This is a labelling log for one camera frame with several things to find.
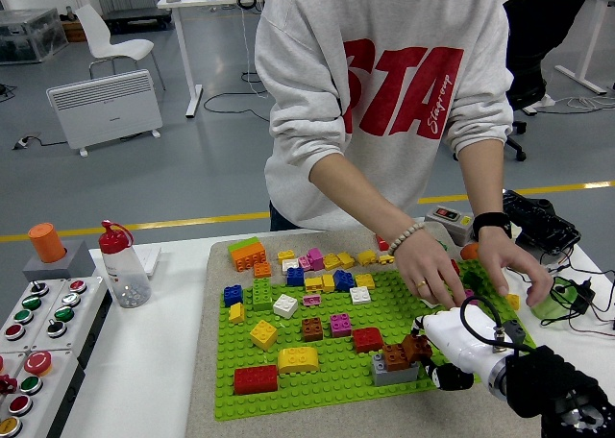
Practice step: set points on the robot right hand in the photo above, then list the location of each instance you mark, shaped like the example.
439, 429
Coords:
451, 332

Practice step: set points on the person's left hand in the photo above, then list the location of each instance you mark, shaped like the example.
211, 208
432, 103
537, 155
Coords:
499, 255

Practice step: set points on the person's right hand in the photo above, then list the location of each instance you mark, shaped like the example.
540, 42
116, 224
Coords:
423, 270

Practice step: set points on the dark brown brick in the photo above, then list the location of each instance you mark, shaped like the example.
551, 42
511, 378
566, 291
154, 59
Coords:
417, 347

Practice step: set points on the dark grey slope brick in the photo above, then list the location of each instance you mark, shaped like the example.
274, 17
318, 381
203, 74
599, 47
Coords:
516, 331

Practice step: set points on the green translucent cup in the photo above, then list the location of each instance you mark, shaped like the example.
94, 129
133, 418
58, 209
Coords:
543, 308

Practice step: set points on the green studded baseplate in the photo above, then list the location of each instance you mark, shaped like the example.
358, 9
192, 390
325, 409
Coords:
336, 390

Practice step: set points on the person's left forearm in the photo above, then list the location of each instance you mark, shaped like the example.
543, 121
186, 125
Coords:
483, 183

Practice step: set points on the person's right forearm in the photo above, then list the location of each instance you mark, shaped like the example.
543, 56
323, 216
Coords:
360, 198

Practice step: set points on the orange fruit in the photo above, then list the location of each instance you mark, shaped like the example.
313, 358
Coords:
468, 251

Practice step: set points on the black smartwatch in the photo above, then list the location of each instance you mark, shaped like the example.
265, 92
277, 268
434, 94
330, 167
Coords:
490, 222

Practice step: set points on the dark green brick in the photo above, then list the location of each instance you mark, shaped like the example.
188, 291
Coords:
473, 280

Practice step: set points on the yellow flat brick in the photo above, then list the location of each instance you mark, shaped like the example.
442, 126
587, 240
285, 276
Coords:
384, 259

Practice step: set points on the small yellow brick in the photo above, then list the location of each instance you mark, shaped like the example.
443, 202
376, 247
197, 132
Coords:
236, 313
513, 302

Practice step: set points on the red tall brick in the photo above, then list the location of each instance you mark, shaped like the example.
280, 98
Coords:
381, 244

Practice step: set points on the black handheld controller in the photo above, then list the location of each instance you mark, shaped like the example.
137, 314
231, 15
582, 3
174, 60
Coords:
543, 224

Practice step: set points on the grey push-button box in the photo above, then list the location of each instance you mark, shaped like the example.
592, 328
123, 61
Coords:
447, 217

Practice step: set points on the orange-brown brick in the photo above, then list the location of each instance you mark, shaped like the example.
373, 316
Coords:
394, 358

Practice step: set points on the white brick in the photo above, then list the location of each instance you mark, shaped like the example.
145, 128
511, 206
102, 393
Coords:
360, 296
289, 265
284, 307

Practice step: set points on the grey long brick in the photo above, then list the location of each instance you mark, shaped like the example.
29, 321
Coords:
391, 378

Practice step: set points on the blue brick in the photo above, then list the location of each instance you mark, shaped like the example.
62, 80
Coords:
295, 277
233, 296
343, 281

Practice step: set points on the grey-brown mat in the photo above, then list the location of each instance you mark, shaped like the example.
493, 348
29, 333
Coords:
336, 238

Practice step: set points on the magenta tall brick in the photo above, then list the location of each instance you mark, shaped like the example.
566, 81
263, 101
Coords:
316, 259

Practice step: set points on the light pink flat brick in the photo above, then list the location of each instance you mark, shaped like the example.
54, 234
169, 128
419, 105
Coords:
311, 300

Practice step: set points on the yellow curved brick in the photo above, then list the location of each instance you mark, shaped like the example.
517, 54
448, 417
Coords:
298, 361

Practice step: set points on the small orange brick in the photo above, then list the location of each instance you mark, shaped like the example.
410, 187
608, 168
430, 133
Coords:
262, 271

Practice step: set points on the lime green tall brick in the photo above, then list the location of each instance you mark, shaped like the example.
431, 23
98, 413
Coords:
262, 296

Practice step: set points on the black office chair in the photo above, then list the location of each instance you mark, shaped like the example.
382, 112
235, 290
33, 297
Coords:
528, 87

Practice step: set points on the large yellow brick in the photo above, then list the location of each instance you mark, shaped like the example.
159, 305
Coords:
263, 334

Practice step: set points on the orange long brick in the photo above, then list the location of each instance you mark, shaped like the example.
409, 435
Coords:
250, 260

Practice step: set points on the lime green flat brick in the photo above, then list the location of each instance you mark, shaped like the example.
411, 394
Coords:
242, 244

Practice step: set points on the red long brick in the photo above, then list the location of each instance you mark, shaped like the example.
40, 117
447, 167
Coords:
255, 381

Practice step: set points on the standing person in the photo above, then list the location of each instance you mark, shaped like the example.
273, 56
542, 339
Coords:
307, 73

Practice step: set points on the white flat panel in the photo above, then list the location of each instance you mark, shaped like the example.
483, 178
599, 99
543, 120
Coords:
151, 260

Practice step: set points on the clear bottle red cap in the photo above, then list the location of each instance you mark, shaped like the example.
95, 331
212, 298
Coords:
125, 274

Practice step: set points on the grey block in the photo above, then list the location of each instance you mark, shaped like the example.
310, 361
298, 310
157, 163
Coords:
79, 265

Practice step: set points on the grey four-button control box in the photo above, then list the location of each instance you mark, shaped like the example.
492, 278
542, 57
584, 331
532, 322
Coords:
31, 302
71, 299

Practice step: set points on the white panel heater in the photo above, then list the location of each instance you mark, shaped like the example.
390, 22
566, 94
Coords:
105, 106

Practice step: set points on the white chair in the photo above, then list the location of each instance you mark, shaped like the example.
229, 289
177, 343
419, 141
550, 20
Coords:
117, 49

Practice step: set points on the orange cylinder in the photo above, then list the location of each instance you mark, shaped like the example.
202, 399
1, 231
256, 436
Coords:
45, 243

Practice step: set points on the black platform dolly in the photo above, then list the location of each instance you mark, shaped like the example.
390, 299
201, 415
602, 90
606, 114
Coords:
137, 14

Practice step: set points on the grey emergency-stop control box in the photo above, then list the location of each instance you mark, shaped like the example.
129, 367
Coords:
30, 385

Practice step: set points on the black floor plug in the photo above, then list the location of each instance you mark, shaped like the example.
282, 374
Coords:
23, 143

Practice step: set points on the wooden box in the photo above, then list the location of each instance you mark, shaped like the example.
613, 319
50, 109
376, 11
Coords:
74, 32

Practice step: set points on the red knob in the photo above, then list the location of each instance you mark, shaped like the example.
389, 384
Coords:
7, 384

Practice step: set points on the clear storage crate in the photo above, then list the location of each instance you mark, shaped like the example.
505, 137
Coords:
29, 37

